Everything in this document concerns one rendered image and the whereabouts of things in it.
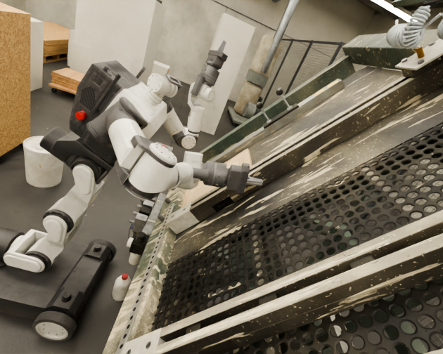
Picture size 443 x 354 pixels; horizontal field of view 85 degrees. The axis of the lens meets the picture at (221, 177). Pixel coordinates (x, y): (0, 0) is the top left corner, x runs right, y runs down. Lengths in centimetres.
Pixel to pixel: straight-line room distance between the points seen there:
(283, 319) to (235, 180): 48
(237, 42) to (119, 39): 217
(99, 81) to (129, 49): 241
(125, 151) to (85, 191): 63
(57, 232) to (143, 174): 90
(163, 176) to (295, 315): 40
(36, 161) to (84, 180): 135
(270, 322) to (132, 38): 320
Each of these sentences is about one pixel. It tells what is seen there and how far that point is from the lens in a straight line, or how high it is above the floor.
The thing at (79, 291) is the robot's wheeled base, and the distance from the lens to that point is 169.
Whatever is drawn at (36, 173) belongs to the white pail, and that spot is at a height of 14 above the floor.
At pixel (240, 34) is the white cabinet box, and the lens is 483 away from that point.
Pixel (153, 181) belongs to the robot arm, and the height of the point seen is 130.
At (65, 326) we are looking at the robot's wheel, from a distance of 165.
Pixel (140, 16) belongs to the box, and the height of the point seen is 154.
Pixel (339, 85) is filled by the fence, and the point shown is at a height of 167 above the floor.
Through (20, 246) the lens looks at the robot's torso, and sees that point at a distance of 175.
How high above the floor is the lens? 163
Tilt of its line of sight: 27 degrees down
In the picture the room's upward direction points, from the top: 24 degrees clockwise
